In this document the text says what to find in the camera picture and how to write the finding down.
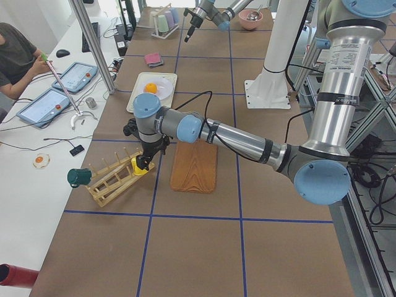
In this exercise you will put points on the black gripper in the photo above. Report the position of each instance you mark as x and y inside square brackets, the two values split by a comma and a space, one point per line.
[193, 19]
[150, 150]

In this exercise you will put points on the white plate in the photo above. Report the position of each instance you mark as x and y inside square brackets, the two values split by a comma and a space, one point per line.
[165, 87]

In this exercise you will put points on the orange fruit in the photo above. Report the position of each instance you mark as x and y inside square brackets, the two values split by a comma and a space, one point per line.
[151, 88]

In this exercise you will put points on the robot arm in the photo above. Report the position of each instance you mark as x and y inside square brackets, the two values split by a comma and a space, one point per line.
[318, 167]
[206, 10]

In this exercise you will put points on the cream bear tray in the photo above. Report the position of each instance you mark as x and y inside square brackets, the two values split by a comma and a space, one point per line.
[145, 76]

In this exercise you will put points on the yellow mug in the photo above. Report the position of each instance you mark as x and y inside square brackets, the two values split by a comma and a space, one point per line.
[137, 171]

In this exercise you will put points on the purple plastic cup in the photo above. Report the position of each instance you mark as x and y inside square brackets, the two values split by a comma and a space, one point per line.
[169, 18]

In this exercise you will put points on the blue plastic cup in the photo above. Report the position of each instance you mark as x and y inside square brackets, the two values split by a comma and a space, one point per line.
[175, 15]

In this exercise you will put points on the green plastic cup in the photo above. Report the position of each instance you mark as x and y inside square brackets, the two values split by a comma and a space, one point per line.
[162, 24]

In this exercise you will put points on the wooden dish rack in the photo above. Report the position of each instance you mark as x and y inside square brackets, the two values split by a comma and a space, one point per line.
[113, 179]

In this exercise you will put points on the pink cloth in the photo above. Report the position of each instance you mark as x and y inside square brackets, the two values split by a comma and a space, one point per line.
[153, 59]

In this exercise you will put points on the wooden cutting board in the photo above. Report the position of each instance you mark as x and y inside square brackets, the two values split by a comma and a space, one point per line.
[194, 167]

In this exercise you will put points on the pink bowl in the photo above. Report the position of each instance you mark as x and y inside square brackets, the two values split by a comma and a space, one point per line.
[249, 23]

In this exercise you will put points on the metal scoop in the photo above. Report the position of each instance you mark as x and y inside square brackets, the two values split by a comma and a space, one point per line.
[254, 15]

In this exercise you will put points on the small black device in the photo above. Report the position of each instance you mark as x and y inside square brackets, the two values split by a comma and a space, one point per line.
[76, 150]

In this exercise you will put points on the dark green mug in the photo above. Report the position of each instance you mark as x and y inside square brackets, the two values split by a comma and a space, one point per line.
[78, 177]

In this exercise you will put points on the small metal cylinder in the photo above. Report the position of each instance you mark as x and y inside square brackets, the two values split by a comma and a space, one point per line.
[91, 103]

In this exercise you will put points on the fried egg toy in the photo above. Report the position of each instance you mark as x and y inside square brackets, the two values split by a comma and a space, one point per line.
[42, 160]

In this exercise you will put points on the teach pendant tablet far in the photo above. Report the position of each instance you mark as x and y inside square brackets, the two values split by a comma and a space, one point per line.
[77, 76]

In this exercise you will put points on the teach pendant tablet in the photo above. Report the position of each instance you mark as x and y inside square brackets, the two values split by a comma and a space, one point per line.
[77, 76]
[44, 108]

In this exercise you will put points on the teach pendant tablet near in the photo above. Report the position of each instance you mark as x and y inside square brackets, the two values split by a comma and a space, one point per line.
[44, 108]

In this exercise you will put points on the black computer mouse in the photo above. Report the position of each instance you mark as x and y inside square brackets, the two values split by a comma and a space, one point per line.
[62, 53]

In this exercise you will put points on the seated person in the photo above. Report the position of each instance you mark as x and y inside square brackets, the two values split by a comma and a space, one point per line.
[21, 62]

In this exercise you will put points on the red cylinder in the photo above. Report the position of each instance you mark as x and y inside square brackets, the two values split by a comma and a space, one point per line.
[18, 276]

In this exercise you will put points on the white wire cup rack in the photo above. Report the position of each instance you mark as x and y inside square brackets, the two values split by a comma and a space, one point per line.
[154, 19]

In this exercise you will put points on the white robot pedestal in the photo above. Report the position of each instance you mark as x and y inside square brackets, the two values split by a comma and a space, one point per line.
[269, 90]

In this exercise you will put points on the aluminium frame post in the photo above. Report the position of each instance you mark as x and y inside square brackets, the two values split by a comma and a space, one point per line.
[87, 29]

